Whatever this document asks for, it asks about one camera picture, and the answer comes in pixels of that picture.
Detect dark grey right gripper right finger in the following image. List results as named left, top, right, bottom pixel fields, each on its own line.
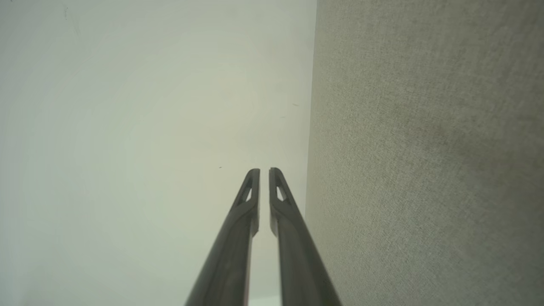
left=269, top=167, right=343, bottom=306

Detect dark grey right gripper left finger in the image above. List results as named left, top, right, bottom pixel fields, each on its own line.
left=185, top=168, right=261, bottom=306

